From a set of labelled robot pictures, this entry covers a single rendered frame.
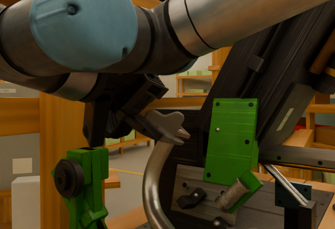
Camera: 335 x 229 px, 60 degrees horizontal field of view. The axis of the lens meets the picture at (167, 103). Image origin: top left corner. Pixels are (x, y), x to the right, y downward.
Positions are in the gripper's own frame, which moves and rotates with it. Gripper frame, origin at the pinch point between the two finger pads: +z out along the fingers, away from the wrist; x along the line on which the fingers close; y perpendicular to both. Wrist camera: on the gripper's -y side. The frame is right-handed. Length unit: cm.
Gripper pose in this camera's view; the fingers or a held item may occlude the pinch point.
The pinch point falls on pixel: (161, 116)
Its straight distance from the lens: 55.6
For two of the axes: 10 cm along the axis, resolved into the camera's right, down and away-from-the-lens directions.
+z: 5.9, 2.4, 7.7
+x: -4.6, -6.9, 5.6
